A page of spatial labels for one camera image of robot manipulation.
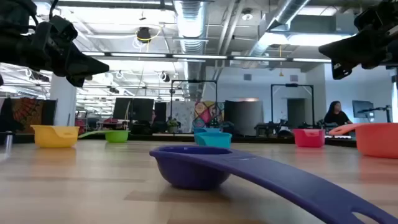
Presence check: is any silver ventilation duct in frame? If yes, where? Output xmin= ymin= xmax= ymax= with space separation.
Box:
xmin=172 ymin=0 xmax=210 ymax=100

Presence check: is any red measuring cup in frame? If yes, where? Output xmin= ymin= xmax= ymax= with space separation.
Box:
xmin=292 ymin=128 xmax=326 ymax=149

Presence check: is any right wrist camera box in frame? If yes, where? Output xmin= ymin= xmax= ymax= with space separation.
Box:
xmin=353 ymin=7 xmax=389 ymax=32

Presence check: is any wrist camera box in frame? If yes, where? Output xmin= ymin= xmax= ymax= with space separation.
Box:
xmin=353 ymin=7 xmax=389 ymax=32
xmin=32 ymin=14 xmax=78 ymax=54

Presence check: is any black round ceiling fixture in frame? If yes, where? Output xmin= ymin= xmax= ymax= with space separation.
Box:
xmin=136 ymin=26 xmax=152 ymax=44

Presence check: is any yellow measuring cup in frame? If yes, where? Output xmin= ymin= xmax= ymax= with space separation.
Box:
xmin=30 ymin=124 xmax=80 ymax=149

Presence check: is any green measuring cup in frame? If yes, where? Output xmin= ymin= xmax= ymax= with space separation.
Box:
xmin=77 ymin=129 xmax=131 ymax=144

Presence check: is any orange measuring cup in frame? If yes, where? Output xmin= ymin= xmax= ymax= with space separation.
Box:
xmin=328 ymin=122 xmax=398 ymax=160

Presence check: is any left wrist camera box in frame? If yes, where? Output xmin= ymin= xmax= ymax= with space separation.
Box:
xmin=32 ymin=14 xmax=78 ymax=54

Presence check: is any black metal frame stand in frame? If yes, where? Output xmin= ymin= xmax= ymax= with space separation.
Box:
xmin=270 ymin=83 xmax=315 ymax=131
xmin=170 ymin=79 xmax=218 ymax=135

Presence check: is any black aluminium table frame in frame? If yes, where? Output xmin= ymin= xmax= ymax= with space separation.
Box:
xmin=0 ymin=132 xmax=358 ymax=147

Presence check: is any grey desk monitor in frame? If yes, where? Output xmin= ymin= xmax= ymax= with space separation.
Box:
xmin=351 ymin=100 xmax=375 ymax=119

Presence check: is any blue measuring cup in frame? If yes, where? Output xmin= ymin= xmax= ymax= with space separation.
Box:
xmin=193 ymin=127 xmax=222 ymax=134

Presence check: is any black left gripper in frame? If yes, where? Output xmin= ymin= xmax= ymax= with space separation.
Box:
xmin=0 ymin=30 xmax=110 ymax=88

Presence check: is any person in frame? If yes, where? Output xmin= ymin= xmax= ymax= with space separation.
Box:
xmin=323 ymin=100 xmax=354 ymax=127

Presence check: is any orange patterned wall hanging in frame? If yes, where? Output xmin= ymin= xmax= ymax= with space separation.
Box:
xmin=0 ymin=97 xmax=44 ymax=134

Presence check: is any colourful geometric wall hanging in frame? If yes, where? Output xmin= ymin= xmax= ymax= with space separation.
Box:
xmin=193 ymin=100 xmax=225 ymax=129

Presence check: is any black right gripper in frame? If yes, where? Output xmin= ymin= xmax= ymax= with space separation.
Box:
xmin=318 ymin=0 xmax=398 ymax=81

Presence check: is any black monitor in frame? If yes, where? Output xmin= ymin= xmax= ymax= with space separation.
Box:
xmin=132 ymin=98 xmax=155 ymax=122
xmin=112 ymin=97 xmax=134 ymax=121

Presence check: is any grey partition panel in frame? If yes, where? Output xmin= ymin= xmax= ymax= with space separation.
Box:
xmin=223 ymin=99 xmax=264 ymax=136

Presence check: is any white building column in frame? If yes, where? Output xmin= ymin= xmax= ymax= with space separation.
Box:
xmin=49 ymin=74 xmax=78 ymax=127

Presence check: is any teal measuring cup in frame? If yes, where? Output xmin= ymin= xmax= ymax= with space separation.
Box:
xmin=193 ymin=132 xmax=233 ymax=149

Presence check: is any purple measuring cup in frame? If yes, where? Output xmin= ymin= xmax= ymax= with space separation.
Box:
xmin=149 ymin=144 xmax=398 ymax=224

